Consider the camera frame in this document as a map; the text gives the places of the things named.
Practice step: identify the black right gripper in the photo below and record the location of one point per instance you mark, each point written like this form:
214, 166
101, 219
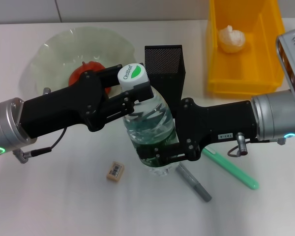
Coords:
216, 123

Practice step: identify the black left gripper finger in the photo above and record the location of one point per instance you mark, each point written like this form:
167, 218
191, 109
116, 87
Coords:
142, 92

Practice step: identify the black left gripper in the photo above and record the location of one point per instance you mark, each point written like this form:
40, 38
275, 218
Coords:
64, 108

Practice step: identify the clear bottle with green label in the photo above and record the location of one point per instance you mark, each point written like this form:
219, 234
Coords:
147, 115

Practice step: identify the white paper ball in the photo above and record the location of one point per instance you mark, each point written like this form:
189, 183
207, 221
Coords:
232, 39

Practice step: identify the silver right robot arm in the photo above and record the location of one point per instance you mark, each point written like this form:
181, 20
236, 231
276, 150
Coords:
273, 118

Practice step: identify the beige eraser with barcode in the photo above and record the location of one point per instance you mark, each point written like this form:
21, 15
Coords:
115, 171

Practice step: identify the black mesh pen holder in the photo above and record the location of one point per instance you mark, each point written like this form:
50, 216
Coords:
164, 59

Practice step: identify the wavy green glass fruit plate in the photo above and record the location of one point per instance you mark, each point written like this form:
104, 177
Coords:
64, 49

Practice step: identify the grey marker pen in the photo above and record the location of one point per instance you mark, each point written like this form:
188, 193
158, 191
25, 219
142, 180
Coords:
196, 186

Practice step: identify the mint green pen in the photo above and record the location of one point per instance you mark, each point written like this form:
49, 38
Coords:
236, 172

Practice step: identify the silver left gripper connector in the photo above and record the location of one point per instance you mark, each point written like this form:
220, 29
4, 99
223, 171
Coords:
46, 91

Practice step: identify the yellow plastic bin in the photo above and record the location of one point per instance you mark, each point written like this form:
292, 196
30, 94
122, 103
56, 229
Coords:
236, 78

